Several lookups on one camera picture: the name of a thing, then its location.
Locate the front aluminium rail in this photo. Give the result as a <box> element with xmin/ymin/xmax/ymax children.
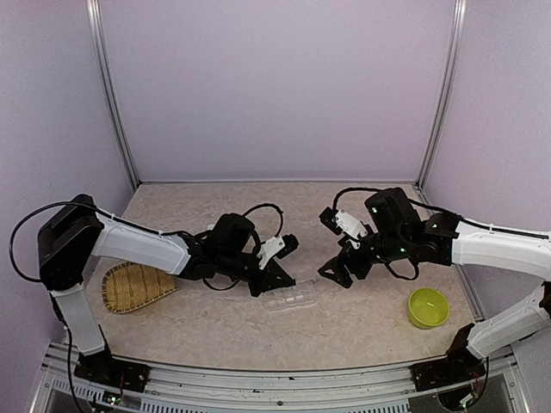
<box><xmin>26</xmin><ymin>342</ymin><xmax>536</xmax><ymax>412</ymax></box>

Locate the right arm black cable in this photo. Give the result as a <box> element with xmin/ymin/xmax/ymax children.
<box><xmin>331</xmin><ymin>186</ymin><xmax>388</xmax><ymax>212</ymax></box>

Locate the green plastic bowl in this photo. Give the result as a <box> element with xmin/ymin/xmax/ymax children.
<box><xmin>408</xmin><ymin>288</ymin><xmax>449</xmax><ymax>330</ymax></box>

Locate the aluminium frame post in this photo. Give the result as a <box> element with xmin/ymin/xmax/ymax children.
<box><xmin>416</xmin><ymin>0</ymin><xmax>468</xmax><ymax>192</ymax></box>
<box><xmin>86</xmin><ymin>0</ymin><xmax>141</xmax><ymax>192</ymax></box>

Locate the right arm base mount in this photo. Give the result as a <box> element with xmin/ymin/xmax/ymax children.
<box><xmin>410</xmin><ymin>359</ymin><xmax>486</xmax><ymax>391</ymax></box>

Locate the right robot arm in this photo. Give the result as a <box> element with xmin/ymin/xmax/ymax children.
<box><xmin>319</xmin><ymin>188</ymin><xmax>550</xmax><ymax>382</ymax></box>

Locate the clear plastic pill organizer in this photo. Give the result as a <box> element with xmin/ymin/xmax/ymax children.
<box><xmin>262</xmin><ymin>280</ymin><xmax>317</xmax><ymax>312</ymax></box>

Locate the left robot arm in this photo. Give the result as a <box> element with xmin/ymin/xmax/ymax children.
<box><xmin>37</xmin><ymin>194</ymin><xmax>299</xmax><ymax>383</ymax></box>

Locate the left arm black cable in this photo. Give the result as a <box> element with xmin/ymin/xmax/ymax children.
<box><xmin>8</xmin><ymin>201</ymin><xmax>104</xmax><ymax>285</ymax></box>

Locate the right aluminium frame post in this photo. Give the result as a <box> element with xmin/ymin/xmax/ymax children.
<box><xmin>416</xmin><ymin>0</ymin><xmax>468</xmax><ymax>192</ymax></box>

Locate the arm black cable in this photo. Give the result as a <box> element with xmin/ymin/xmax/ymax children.
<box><xmin>8</xmin><ymin>201</ymin><xmax>104</xmax><ymax>285</ymax></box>
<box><xmin>331</xmin><ymin>186</ymin><xmax>388</xmax><ymax>212</ymax></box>

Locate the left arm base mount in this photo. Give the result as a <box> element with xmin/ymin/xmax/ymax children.
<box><xmin>74</xmin><ymin>354</ymin><xmax>150</xmax><ymax>393</ymax></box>

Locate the left aluminium frame post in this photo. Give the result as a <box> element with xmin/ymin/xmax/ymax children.
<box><xmin>86</xmin><ymin>0</ymin><xmax>141</xmax><ymax>192</ymax></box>

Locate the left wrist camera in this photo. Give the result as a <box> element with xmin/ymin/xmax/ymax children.
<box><xmin>257</xmin><ymin>234</ymin><xmax>299</xmax><ymax>270</ymax></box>

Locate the woven bamboo tray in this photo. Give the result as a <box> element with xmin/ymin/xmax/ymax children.
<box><xmin>102</xmin><ymin>262</ymin><xmax>178</xmax><ymax>314</ymax></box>

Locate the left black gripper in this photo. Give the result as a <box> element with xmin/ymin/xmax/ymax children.
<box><xmin>219</xmin><ymin>250</ymin><xmax>294</xmax><ymax>298</ymax></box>

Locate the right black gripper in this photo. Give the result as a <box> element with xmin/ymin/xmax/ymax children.
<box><xmin>319</xmin><ymin>225</ymin><xmax>411</xmax><ymax>287</ymax></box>

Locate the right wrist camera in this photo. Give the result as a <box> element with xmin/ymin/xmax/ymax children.
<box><xmin>319</xmin><ymin>207</ymin><xmax>368</xmax><ymax>250</ymax></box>

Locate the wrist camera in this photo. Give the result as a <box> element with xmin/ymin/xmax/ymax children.
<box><xmin>257</xmin><ymin>234</ymin><xmax>299</xmax><ymax>270</ymax></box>
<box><xmin>319</xmin><ymin>207</ymin><xmax>368</xmax><ymax>250</ymax></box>

